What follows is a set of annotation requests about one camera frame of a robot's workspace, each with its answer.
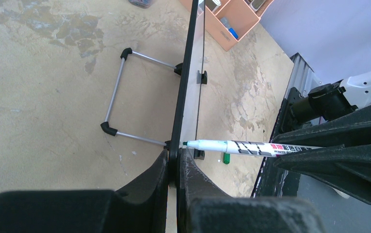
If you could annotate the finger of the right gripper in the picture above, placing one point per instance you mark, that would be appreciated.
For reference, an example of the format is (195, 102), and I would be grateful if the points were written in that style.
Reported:
(347, 169)
(353, 129)

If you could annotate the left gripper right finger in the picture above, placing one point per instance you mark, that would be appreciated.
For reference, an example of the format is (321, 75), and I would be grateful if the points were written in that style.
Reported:
(202, 207)

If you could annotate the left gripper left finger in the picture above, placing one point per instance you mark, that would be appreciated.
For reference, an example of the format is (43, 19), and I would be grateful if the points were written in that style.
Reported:
(138, 207)

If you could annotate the green marker cap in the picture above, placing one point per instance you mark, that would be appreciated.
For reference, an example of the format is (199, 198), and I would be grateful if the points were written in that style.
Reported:
(226, 158)

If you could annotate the small whiteboard black frame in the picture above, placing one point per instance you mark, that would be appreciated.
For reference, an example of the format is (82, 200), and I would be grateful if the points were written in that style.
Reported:
(192, 77)

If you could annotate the green whiteboard marker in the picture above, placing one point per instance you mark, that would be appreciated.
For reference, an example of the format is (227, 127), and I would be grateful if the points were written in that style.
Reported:
(247, 147)

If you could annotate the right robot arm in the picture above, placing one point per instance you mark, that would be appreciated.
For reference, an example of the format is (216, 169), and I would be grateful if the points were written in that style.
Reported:
(332, 101)

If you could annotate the blue cap item in organizer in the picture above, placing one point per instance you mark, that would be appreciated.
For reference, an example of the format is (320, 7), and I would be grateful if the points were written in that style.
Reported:
(226, 23)

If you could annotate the orange plastic file organizer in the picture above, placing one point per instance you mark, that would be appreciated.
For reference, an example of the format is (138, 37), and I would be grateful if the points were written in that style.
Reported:
(242, 16)

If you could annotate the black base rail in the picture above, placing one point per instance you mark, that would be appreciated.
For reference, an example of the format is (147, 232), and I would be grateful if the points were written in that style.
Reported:
(272, 181)

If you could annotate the aluminium frame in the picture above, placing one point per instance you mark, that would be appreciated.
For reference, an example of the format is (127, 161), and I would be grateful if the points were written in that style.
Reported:
(303, 79)

